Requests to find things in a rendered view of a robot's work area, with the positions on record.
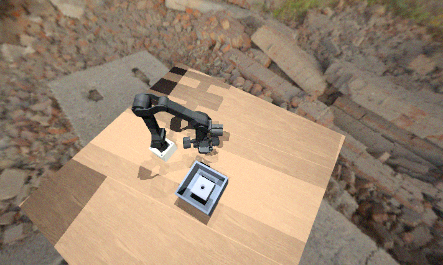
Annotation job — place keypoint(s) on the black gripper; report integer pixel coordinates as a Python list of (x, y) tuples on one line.
[(187, 142)]

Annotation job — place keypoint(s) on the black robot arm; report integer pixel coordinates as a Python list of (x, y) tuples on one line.
[(201, 122)]

